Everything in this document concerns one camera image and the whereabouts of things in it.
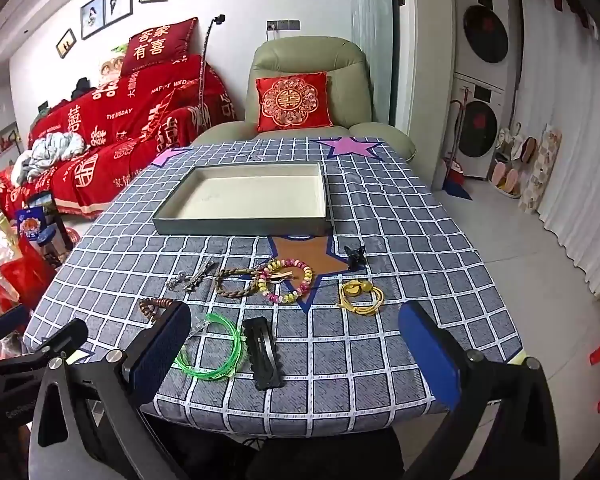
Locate red embroidered cushion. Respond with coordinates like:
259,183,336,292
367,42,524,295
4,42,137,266
255,72,333,133

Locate small black framed photo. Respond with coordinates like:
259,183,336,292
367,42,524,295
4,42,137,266
56,28,77,57

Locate brown bead bracelet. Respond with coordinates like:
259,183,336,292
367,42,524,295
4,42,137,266
139,297,173,323

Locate braided rope bracelet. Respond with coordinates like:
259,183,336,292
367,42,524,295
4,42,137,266
215,266,261,302

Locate black claw hair clip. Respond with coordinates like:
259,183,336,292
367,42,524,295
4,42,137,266
343,245,368,271

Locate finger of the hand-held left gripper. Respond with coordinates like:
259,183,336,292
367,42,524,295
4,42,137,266
0,304,32,356
27,319,88,361

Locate white washing machine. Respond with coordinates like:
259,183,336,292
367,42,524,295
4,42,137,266
447,72,506,181

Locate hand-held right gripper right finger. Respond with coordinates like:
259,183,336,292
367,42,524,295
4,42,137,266
397,301,576,480

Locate dark cloth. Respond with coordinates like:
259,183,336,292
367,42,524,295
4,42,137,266
70,77,96,101

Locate grey checked tablecloth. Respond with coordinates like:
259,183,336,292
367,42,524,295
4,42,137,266
22,135,523,436

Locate gooseneck phone holder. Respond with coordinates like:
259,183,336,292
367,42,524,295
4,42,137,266
197,14,227,111

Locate red gift bags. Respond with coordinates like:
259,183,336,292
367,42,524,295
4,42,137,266
0,230,56,321

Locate red printed sofa cover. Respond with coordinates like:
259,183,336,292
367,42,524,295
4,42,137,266
27,55,238,218

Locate patterned board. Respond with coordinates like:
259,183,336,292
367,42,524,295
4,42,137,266
517,125,563,213

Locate white tumble dryer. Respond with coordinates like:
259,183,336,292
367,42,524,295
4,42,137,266
452,0,511,91

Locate brown star patch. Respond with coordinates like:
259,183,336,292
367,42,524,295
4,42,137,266
270,234,368,313

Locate green translucent bangle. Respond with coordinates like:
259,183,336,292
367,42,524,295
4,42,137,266
174,312,243,382

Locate green armchair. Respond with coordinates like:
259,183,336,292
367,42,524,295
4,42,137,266
192,37,416,161

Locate yellow cord bracelet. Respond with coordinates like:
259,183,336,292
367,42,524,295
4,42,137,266
337,280,385,317

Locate slipper rack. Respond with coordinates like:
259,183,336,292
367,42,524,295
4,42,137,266
487,125,538,198

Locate white curtain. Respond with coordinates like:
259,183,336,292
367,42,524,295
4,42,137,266
520,0,600,311

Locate frosted glass door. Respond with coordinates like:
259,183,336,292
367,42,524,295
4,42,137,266
350,0,396,126

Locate silver toothed hair clip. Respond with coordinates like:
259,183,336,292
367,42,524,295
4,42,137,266
166,259,220,293

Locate pink star patch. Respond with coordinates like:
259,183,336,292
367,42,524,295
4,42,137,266
150,146,188,167

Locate black snap hair clip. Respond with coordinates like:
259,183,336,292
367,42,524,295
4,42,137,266
242,316,286,390

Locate red printed pillow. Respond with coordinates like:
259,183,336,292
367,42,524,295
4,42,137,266
120,17,199,76

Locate red broom with dustpan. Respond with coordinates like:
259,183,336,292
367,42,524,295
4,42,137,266
442,87,473,198

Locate grey white crumpled cloth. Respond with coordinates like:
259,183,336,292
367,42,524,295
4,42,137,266
11,132,88,186

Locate grey shallow tray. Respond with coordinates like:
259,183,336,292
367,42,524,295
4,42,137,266
152,161,333,237

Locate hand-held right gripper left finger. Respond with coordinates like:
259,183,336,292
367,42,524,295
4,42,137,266
27,301,193,480

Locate blue gift box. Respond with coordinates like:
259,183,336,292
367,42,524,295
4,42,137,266
15,205,56,246

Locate colourful bead bracelet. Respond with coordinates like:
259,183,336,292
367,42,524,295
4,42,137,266
257,257,315,305

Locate cartoon plush cushion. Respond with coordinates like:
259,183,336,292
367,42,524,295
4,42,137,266
99,45,131,86

